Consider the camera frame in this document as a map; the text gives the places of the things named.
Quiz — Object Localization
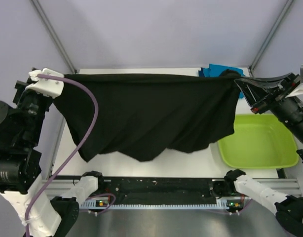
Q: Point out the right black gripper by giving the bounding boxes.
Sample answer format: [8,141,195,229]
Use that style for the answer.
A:
[232,70,303,142]

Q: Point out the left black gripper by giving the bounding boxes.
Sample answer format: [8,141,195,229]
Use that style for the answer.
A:
[13,76,54,144]

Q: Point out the black t shirt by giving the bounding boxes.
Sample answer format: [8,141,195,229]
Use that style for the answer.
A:
[68,70,240,162]

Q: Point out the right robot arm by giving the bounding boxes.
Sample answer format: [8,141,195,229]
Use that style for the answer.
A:
[224,73,303,237]

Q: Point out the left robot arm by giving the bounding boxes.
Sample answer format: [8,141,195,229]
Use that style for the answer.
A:
[0,81,106,237]

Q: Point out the top blue folded shirt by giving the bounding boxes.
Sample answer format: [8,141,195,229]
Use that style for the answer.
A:
[207,63,246,100]

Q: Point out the green plastic basin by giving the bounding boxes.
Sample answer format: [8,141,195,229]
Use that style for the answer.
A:
[218,114,299,169]

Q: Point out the dark blue folded shirt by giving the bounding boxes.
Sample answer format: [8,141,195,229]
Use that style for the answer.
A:
[198,68,211,78]

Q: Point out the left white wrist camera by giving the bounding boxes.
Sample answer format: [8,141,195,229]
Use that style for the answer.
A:
[25,68,64,99]

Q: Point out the right aluminium frame post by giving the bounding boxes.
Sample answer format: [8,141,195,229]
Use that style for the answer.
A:
[248,0,295,74]

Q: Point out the aluminium frame post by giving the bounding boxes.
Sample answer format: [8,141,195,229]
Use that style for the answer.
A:
[248,0,295,74]
[30,0,77,74]

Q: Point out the left aluminium frame post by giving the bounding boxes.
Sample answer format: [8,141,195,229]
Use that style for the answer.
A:
[30,0,77,74]

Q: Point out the light blue cable duct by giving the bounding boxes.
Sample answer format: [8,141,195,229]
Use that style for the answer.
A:
[80,199,243,211]

